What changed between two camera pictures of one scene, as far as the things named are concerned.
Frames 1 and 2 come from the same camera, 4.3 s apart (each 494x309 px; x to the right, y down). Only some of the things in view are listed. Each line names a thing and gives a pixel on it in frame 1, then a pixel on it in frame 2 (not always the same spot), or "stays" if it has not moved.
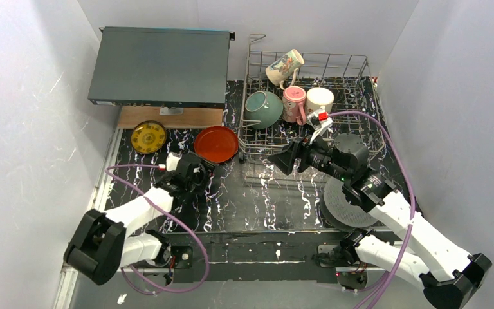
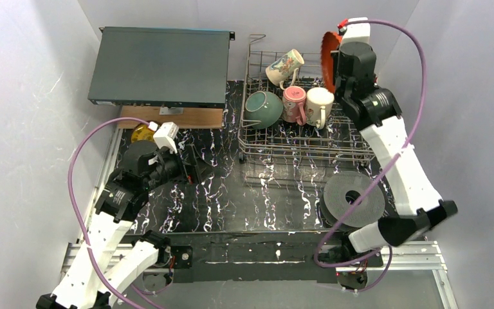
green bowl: (263, 109) stays
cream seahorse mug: (283, 71) stays
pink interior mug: (293, 106) stays
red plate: (216, 144) → (330, 42)
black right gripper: (299, 155) → (338, 67)
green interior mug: (318, 97) stays
